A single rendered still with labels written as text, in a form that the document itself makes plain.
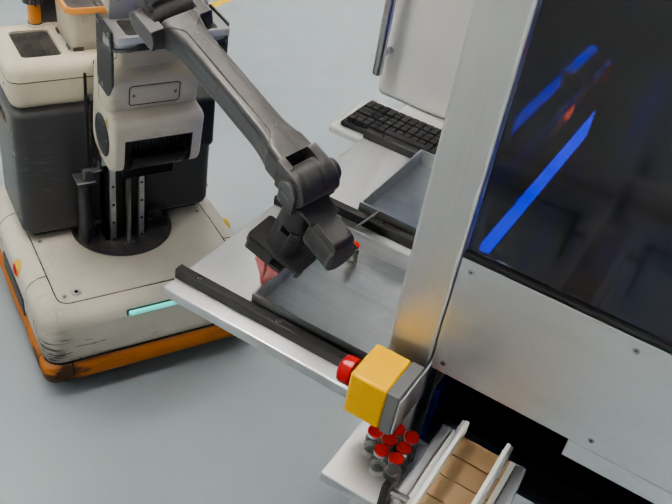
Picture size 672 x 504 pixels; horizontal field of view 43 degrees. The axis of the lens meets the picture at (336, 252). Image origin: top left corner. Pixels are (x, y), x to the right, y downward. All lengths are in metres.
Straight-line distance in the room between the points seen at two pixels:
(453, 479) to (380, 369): 0.17
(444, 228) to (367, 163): 0.78
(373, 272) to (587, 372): 0.55
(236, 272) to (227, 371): 1.07
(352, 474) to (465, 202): 0.41
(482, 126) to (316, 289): 0.58
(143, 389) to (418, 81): 1.12
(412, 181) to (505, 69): 0.86
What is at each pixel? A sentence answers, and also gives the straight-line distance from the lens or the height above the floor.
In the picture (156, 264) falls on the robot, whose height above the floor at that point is 0.28.
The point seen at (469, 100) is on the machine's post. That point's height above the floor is 1.40.
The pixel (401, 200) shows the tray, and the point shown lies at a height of 0.88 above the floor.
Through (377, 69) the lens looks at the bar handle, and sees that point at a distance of 2.13.
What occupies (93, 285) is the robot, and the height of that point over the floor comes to 0.28.
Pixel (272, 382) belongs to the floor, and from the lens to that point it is 2.47.
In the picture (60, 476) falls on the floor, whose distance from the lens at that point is 2.26.
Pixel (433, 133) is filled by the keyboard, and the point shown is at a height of 0.83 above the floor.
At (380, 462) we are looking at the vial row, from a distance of 1.15.
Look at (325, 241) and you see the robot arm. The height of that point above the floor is 1.07.
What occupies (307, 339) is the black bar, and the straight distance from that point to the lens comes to 1.30.
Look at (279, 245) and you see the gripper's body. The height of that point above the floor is 1.01.
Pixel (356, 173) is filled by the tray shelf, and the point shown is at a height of 0.88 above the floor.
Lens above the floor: 1.80
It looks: 38 degrees down
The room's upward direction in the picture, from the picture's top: 10 degrees clockwise
